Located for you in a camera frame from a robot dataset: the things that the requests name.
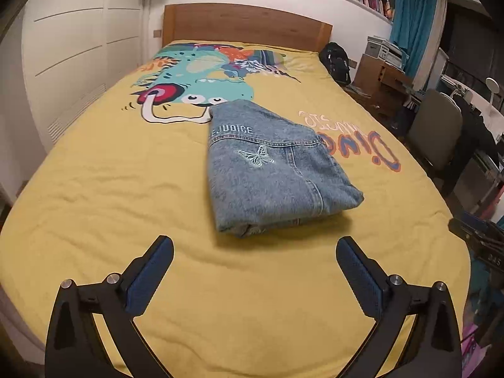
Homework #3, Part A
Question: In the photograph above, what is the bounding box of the blue denim jacket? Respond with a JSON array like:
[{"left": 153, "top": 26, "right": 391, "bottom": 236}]
[{"left": 207, "top": 100, "right": 364, "bottom": 237}]

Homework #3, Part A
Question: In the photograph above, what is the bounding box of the white desk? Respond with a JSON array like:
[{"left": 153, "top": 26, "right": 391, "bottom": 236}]
[{"left": 438, "top": 78, "right": 500, "bottom": 199}]

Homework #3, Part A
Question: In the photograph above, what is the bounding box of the grey desk chair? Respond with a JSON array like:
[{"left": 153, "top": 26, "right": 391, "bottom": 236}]
[{"left": 406, "top": 90, "right": 463, "bottom": 171}]

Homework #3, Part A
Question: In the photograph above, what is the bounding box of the white desk lamp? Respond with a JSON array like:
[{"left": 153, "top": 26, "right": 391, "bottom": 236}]
[{"left": 485, "top": 77, "right": 501, "bottom": 116}]

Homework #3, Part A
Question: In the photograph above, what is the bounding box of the wooden nightstand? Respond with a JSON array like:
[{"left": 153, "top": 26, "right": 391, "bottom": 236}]
[{"left": 344, "top": 54, "right": 413, "bottom": 125}]

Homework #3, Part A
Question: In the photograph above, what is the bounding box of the yellow dinosaur bedspread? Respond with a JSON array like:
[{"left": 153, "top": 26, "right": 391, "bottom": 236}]
[{"left": 1, "top": 43, "right": 470, "bottom": 377}]

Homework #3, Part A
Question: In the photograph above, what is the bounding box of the white printer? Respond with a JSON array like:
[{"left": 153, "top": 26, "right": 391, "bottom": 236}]
[{"left": 365, "top": 36, "right": 402, "bottom": 69}]

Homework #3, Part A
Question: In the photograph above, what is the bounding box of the black backpack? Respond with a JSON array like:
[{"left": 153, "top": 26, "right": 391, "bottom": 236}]
[{"left": 319, "top": 42, "right": 351, "bottom": 87}]

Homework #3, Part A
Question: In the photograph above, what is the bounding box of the teal curtain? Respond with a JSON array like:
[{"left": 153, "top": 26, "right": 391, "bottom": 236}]
[{"left": 390, "top": 0, "right": 437, "bottom": 78}]

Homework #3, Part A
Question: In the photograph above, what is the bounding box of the white wardrobe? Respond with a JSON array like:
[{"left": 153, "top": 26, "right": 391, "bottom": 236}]
[{"left": 21, "top": 0, "right": 143, "bottom": 149}]

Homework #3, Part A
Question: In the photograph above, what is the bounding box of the wooden headboard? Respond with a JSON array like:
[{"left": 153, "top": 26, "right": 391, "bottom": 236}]
[{"left": 162, "top": 3, "right": 332, "bottom": 52}]

